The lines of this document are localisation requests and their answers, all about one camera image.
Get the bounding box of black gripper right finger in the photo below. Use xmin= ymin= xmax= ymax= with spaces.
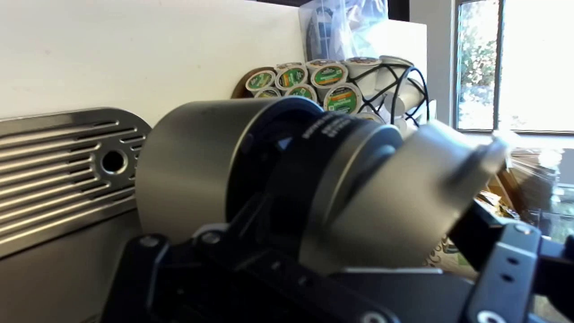
xmin=447 ymin=201 xmax=574 ymax=323

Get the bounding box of bright window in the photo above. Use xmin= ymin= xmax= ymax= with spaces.
xmin=454 ymin=0 xmax=574 ymax=135

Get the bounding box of clear plastic bag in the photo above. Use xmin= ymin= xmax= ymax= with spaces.
xmin=298 ymin=0 xmax=392 ymax=61

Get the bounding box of green lid coffee pod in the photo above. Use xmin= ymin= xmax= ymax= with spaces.
xmin=322 ymin=83 xmax=365 ymax=115
xmin=286 ymin=83 xmax=320 ymax=102
xmin=245 ymin=67 xmax=279 ymax=95
xmin=311 ymin=61 xmax=350 ymax=90
xmin=257 ymin=86 xmax=284 ymax=101
xmin=275 ymin=63 xmax=311 ymax=92

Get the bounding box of silver slotted drip tray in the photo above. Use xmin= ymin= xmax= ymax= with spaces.
xmin=0 ymin=106 xmax=153 ymax=260

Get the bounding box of coffee maker lid with handle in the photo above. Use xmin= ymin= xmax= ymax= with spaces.
xmin=298 ymin=119 xmax=512 ymax=276

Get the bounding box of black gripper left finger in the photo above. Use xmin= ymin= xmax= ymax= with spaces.
xmin=101 ymin=192 xmax=402 ymax=323

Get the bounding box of black wire pod carousel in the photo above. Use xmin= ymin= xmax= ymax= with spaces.
xmin=232 ymin=54 xmax=431 ymax=124

